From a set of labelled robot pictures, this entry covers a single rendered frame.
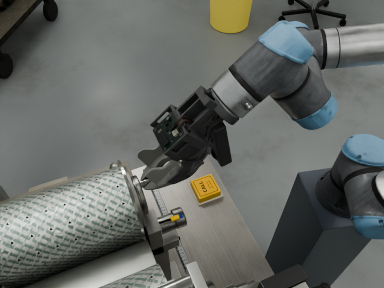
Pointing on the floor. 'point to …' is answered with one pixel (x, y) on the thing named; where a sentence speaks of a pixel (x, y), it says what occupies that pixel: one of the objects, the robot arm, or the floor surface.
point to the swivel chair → (313, 11)
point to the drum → (230, 15)
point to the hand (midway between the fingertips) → (151, 181)
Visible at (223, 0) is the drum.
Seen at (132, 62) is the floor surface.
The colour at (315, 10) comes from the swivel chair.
